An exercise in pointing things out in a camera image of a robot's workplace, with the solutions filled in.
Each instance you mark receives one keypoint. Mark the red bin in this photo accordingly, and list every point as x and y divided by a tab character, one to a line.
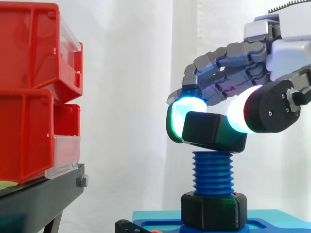
36	43
29	136

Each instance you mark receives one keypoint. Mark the blue bolt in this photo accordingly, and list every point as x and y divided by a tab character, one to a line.
213	172

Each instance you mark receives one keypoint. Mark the black stand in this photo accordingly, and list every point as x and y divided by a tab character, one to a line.
41	201

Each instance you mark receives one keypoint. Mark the black-and-orange clip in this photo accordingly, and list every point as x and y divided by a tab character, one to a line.
127	227

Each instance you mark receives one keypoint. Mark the turquoise plate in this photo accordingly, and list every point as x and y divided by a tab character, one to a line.
267	214

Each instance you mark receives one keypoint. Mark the blue plate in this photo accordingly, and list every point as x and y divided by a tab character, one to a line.
160	227

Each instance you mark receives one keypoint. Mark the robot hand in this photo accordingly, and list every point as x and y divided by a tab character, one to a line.
243	72

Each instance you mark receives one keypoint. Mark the large black nut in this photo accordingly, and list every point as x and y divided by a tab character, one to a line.
213	132
213	208

